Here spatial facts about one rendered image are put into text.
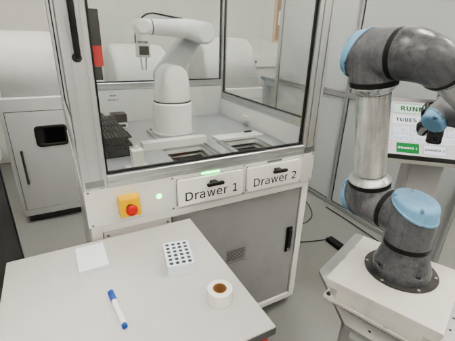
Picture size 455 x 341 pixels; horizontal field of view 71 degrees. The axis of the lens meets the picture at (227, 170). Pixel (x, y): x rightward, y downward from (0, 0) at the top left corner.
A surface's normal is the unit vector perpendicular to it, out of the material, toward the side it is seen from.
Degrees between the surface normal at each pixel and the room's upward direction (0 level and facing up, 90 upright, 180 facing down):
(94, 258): 0
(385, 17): 90
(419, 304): 2
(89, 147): 90
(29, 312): 0
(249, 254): 90
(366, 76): 100
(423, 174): 90
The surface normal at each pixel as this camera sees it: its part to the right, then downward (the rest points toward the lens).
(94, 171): 0.48, 0.35
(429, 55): -0.18, 0.30
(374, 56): -0.87, 0.25
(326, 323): 0.03, -0.92
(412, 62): -0.42, 0.55
